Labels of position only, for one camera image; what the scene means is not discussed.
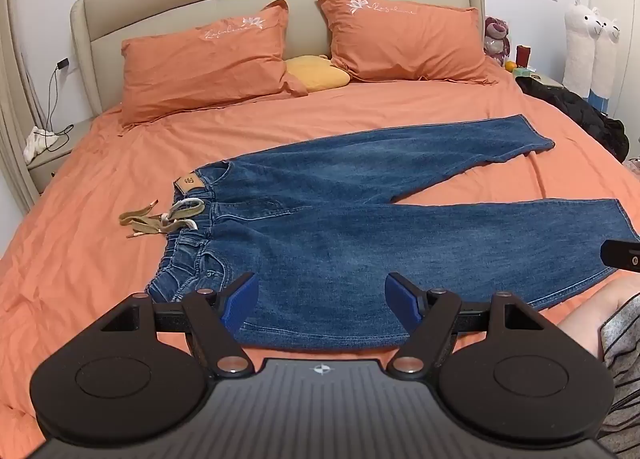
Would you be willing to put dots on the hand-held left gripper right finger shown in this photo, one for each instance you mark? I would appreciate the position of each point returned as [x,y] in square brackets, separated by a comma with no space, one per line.
[399,296]

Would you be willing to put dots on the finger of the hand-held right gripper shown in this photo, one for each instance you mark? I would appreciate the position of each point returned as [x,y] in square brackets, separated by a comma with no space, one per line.
[620,254]

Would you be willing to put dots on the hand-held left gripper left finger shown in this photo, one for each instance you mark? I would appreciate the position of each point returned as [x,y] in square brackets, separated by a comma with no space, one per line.
[242,298]

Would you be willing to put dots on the blue denim pants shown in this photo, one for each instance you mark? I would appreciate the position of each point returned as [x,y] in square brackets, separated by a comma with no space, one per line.
[350,219]

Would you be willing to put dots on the person's bare knee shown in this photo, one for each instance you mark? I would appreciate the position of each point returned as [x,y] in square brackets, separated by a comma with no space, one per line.
[595,309]

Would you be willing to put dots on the grey striped shorts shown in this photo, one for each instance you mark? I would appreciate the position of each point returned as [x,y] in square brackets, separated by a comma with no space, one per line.
[622,369]

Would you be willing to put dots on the black jacket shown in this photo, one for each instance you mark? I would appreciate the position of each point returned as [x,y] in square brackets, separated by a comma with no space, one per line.
[580,109]

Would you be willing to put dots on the light nightstand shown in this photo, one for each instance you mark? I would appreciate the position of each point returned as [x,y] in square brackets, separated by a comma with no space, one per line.
[550,81]

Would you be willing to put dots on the white wardrobe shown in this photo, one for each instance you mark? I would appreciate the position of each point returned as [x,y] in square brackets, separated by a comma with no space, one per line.
[633,64]

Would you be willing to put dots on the white alpaca plush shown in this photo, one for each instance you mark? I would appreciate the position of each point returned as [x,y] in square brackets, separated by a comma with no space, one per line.
[606,54]
[580,54]

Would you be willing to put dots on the green box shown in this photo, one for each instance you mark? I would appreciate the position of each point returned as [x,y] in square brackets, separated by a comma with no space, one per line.
[522,72]

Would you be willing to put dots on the orange fruit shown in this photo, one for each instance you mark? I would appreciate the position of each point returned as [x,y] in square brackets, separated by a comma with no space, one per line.
[510,66]

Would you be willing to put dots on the red box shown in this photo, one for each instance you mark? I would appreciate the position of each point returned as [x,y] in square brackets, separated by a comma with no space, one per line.
[523,58]

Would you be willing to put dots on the beige nightstand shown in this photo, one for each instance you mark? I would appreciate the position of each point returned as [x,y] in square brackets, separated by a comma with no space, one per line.
[55,161]

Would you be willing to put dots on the orange pillow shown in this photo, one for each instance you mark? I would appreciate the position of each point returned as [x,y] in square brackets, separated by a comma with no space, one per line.
[400,39]
[200,69]

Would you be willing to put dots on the yellow cushion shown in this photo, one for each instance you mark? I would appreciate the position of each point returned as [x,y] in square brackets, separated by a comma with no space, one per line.
[315,74]

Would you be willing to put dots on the pink plush bear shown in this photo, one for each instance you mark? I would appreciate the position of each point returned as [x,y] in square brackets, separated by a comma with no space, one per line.
[495,31]

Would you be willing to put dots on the white cloth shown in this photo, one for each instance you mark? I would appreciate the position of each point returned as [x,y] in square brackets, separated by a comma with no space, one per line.
[37,141]

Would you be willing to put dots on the beige curtain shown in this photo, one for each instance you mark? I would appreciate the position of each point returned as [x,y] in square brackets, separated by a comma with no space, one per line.
[12,139]

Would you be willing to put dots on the black wall charger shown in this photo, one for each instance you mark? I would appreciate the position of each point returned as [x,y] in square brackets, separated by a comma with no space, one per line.
[62,64]

